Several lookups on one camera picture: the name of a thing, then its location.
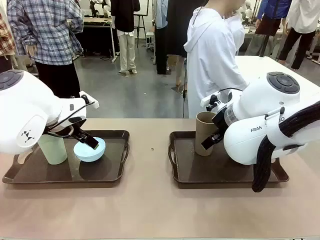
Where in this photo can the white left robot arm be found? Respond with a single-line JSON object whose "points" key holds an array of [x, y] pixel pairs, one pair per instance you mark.
{"points": [[25, 112]]}

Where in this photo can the person in blue plaid shirt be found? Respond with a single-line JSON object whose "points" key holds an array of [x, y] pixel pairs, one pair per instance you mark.
{"points": [[47, 30]]}

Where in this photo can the tall brown cup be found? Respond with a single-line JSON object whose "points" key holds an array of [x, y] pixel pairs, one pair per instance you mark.
{"points": [[202, 140]]}

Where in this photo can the light blue bowl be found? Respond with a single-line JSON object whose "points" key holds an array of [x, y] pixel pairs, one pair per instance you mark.
{"points": [[87, 153]]}

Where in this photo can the person in blue jacket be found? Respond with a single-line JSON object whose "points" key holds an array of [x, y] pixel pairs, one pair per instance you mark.
{"points": [[272, 12]]}

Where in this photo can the white side table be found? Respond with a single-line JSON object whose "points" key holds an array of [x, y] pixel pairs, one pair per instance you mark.
{"points": [[275, 65]]}

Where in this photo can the person in black coat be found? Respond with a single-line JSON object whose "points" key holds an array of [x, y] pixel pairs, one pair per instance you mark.
{"points": [[172, 32]]}

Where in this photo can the person in black top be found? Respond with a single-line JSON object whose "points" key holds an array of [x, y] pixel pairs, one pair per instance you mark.
{"points": [[126, 30]]}

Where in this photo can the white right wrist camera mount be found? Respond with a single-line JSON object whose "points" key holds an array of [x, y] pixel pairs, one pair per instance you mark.
{"points": [[208, 100]]}

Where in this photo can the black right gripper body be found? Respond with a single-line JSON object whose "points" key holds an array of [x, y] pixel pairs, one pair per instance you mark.
{"points": [[220, 120]]}

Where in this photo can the black easel stand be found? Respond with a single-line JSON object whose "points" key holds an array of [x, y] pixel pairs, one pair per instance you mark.
{"points": [[140, 27]]}

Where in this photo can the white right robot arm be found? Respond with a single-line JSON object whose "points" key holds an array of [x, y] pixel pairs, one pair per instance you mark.
{"points": [[262, 100]]}

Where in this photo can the person in red plaid shirt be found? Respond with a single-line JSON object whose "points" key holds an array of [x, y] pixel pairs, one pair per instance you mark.
{"points": [[5, 37]]}

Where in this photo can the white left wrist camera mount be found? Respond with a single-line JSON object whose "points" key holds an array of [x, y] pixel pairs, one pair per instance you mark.
{"points": [[90, 101]]}

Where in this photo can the background work desk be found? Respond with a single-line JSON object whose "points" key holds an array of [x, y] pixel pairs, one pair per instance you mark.
{"points": [[97, 23]]}

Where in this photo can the tall pale green cup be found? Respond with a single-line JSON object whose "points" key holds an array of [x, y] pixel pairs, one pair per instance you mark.
{"points": [[53, 152]]}

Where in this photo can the dark brown serving tray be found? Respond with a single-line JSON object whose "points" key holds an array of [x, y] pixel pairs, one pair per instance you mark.
{"points": [[200, 170], [100, 170]]}

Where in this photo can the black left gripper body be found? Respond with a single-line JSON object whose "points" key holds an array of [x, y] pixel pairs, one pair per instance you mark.
{"points": [[61, 130]]}

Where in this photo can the person in white shirt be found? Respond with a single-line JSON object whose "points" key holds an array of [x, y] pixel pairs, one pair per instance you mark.
{"points": [[300, 25]]}

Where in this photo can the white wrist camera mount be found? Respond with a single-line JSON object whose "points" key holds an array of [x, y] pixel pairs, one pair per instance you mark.
{"points": [[90, 101], [208, 100]]}

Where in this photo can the person in white hoodie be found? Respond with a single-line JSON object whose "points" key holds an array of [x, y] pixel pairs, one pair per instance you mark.
{"points": [[212, 62]]}

